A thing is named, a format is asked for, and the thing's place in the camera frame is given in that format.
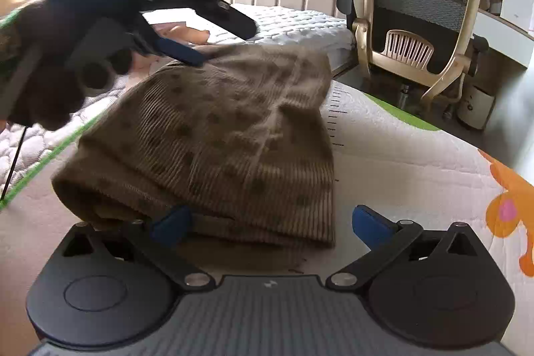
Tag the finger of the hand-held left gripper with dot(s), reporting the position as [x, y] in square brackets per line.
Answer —
[233, 24]
[179, 52]

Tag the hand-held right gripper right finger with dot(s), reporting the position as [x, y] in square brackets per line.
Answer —
[371, 226]

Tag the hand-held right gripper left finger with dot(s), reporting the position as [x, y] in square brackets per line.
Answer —
[171, 224]

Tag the brown ribbed dotted garment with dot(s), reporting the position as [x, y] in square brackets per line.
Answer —
[217, 147]

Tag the person's left forearm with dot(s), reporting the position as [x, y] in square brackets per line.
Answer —
[8, 43]

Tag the person's left hand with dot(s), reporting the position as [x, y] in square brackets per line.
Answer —
[50, 89]

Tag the white round bin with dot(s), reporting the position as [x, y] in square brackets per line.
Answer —
[475, 105]

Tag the beige mesh office chair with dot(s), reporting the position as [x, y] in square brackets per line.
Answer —
[417, 5]

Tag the white desk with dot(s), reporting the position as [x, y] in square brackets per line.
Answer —
[500, 35]

